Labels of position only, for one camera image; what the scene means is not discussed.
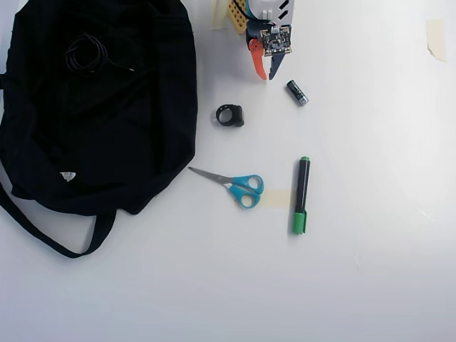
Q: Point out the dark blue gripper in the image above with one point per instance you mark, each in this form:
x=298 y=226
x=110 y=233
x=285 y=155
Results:
x=257 y=61

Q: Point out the white teal yellow robot arm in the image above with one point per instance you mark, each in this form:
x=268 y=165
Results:
x=237 y=14

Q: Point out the black fabric bag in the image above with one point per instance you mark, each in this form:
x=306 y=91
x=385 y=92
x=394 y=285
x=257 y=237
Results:
x=89 y=124

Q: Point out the black cylindrical battery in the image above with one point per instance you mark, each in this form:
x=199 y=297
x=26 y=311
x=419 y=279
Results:
x=296 y=92

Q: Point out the long beige tape strip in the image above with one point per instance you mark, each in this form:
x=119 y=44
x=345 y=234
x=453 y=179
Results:
x=218 y=18

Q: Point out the black marker with green cap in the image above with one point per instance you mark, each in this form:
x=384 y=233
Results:
x=302 y=185

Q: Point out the short beige tape strip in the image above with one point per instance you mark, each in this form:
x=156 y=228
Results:
x=278 y=198

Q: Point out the torn beige tape strip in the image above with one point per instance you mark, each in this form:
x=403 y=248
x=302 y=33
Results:
x=436 y=39

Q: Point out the bare camera circuit board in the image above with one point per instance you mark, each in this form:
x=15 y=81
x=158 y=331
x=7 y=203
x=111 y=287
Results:
x=277 y=41

